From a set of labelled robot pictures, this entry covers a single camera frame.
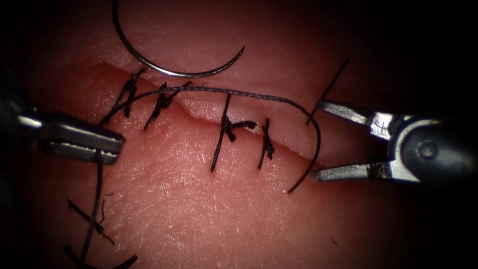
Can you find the left arm needle driver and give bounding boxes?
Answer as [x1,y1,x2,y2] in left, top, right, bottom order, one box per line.
[0,80,48,152]

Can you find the left arm needle driver jaw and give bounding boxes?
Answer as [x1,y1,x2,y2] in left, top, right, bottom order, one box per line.
[40,114,126,153]
[38,138,121,166]

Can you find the right arm needle driver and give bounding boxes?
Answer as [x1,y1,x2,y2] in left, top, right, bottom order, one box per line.
[387,113,478,186]

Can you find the right arm needle driver jaw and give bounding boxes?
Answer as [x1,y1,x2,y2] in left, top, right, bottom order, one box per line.
[309,159,422,184]
[315,98,403,141]

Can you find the black stitching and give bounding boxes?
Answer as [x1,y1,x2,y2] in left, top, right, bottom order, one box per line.
[62,192,138,269]
[99,68,276,174]

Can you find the curved steel needle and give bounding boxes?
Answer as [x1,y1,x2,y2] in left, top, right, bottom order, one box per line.
[112,0,246,79]

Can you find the tissue pad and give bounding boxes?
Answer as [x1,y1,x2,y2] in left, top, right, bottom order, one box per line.
[0,0,478,269]

